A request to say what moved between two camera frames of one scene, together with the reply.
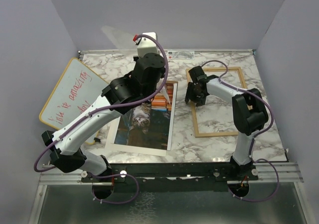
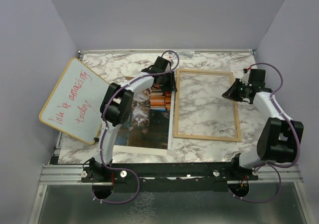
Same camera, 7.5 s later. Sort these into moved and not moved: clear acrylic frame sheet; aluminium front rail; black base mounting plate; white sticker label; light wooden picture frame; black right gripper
Moved: black right gripper; light wooden picture frame; clear acrylic frame sheet
Not moved: white sticker label; aluminium front rail; black base mounting plate
